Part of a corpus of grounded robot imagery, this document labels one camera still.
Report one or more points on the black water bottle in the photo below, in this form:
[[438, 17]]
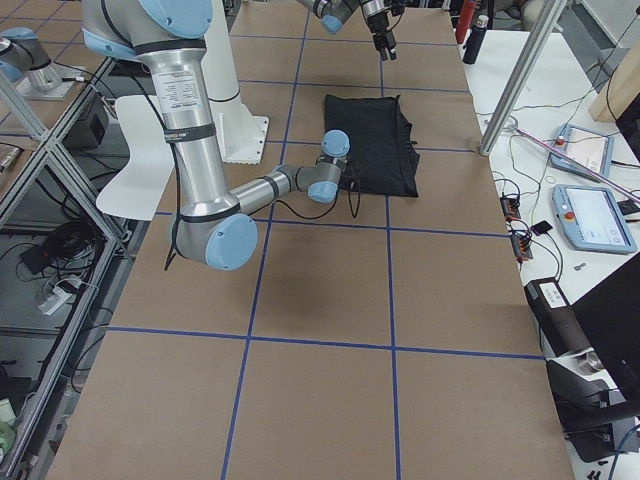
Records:
[[475, 40]]

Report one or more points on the black monitor stand device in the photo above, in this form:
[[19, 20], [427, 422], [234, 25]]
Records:
[[595, 416]]

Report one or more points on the aluminium frame post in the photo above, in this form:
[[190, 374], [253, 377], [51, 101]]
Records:
[[537, 39]]

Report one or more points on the black graphic t-shirt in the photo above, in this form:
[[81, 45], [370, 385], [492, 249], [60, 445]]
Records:
[[382, 158]]

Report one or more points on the red cylinder bottle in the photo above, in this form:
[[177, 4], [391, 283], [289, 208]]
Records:
[[465, 16]]

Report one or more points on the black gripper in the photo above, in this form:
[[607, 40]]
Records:
[[376, 25]]

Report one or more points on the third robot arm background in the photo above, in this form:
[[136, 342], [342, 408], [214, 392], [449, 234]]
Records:
[[25, 62]]

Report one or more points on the blue teach pendant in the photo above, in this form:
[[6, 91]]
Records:
[[589, 148], [591, 219]]

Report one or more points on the near blue teach pendant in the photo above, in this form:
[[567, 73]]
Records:
[[591, 219]]

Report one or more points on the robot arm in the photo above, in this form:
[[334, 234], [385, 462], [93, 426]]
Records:
[[213, 225], [334, 14]]

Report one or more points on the black label printer box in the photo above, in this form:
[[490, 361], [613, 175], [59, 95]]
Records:
[[555, 316]]

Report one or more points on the white plastic chair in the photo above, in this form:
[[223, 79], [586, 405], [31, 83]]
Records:
[[135, 192]]

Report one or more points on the far blue teach pendant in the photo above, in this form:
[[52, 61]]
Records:
[[589, 148]]

